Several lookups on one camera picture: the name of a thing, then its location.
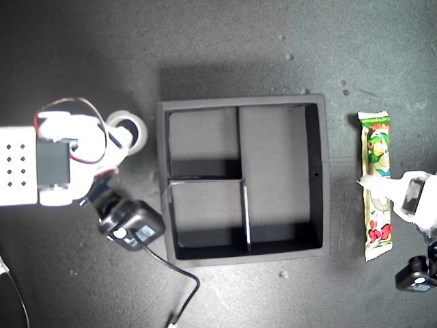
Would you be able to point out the white plastic clamp piece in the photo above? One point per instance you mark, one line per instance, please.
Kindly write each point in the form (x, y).
(2, 268)

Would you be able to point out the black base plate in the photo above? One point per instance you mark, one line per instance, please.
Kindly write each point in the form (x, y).
(8, 304)

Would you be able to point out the black tray with wells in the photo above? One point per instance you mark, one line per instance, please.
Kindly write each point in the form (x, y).
(273, 153)

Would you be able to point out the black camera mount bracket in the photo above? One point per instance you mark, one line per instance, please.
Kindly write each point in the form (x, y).
(433, 253)
(102, 194)

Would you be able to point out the wide white tape roll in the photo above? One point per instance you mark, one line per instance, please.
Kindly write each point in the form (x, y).
(126, 115)

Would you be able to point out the snack bar in printed wrapper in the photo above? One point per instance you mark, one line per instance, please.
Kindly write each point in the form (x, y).
(375, 147)

